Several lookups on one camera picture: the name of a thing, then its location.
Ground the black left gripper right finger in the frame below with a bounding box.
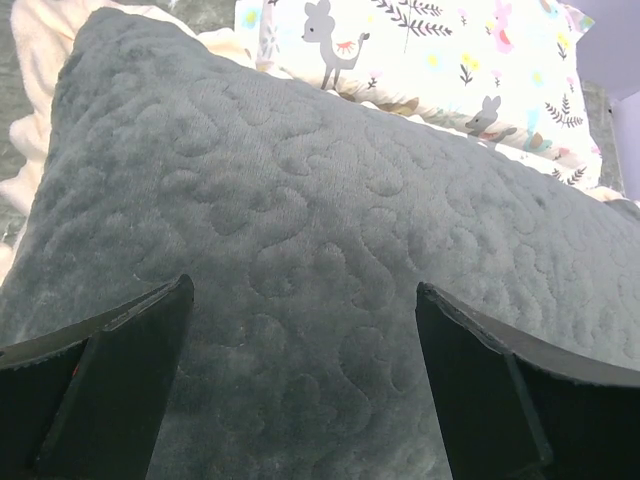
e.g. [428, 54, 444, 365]
[415, 283, 639, 479]

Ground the white pillow with cream ruffle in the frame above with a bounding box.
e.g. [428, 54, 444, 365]
[0, 0, 640, 281]

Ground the grey quilted plush pillowcase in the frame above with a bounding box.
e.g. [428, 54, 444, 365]
[1, 8, 639, 479]

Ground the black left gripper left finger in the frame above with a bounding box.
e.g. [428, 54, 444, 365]
[1, 275, 194, 479]

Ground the animal print patterned pillow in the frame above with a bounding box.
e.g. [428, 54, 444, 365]
[234, 0, 602, 189]

